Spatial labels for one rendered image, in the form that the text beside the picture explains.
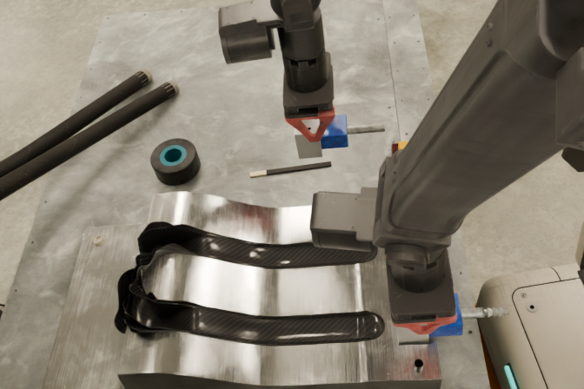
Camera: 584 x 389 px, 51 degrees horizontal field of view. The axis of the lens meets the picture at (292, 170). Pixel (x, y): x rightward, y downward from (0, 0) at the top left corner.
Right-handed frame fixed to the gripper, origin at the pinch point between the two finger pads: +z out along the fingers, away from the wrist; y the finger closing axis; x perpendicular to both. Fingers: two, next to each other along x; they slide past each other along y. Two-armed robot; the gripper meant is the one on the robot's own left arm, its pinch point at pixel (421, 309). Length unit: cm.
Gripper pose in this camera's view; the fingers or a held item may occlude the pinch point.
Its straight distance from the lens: 74.8
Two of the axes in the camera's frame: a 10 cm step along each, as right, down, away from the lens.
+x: 9.8, -1.1, -1.6
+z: 1.9, 6.4, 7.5
